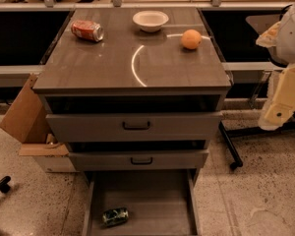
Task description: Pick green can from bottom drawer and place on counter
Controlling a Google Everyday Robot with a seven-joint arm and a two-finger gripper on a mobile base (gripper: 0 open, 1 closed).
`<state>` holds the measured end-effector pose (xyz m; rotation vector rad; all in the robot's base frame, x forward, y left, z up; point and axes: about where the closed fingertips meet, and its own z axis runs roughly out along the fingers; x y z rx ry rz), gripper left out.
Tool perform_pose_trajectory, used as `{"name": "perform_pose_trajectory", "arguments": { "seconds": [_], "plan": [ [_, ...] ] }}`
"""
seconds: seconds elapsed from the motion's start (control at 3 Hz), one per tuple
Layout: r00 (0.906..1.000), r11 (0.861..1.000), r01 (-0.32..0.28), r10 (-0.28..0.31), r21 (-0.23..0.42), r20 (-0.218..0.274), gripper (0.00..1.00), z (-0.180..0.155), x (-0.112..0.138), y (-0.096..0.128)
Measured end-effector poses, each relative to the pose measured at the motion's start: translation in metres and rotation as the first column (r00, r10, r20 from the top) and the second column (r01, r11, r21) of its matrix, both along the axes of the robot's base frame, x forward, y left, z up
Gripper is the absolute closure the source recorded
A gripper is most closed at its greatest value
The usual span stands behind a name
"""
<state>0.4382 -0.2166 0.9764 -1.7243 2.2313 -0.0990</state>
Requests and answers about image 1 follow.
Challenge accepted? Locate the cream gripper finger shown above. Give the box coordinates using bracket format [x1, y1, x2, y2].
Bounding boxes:
[258, 64, 295, 131]
[256, 22, 280, 48]

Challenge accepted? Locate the green soda can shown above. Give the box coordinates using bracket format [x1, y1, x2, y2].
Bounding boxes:
[102, 207, 129, 227]

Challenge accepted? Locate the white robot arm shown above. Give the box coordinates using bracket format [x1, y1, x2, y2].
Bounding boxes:
[256, 3, 295, 131]

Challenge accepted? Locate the top grey drawer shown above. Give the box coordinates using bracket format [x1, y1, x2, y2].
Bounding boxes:
[46, 112, 221, 143]

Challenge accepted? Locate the grey drawer cabinet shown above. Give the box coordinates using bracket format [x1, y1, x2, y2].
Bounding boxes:
[32, 7, 233, 182]

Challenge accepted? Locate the bottom open grey drawer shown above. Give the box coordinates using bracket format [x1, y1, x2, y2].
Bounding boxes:
[82, 170, 201, 236]

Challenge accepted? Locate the red soda can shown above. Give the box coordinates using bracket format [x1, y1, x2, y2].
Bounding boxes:
[71, 20, 104, 42]

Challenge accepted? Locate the middle grey drawer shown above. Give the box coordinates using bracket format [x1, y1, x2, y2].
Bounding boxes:
[69, 149, 208, 171]

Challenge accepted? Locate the orange fruit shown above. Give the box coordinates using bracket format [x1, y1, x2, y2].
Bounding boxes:
[181, 29, 202, 50]

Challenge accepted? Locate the black side table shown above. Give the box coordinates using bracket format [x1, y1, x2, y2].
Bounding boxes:
[218, 15, 295, 171]

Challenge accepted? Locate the white bowl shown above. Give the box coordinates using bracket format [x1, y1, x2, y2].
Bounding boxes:
[133, 11, 169, 32]

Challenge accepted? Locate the brown cardboard box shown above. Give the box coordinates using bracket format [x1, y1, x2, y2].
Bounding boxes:
[0, 73, 77, 174]

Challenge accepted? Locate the black chair leg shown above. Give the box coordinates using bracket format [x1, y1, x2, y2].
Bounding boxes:
[0, 176, 11, 194]

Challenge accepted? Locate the black top drawer handle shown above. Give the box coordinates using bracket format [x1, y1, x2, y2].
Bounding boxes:
[122, 121, 150, 131]

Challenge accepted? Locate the black drawer handle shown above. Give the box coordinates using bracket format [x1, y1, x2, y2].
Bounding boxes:
[122, 121, 150, 131]
[130, 157, 153, 165]

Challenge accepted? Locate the black middle drawer handle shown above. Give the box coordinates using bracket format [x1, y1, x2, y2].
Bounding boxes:
[130, 157, 153, 165]

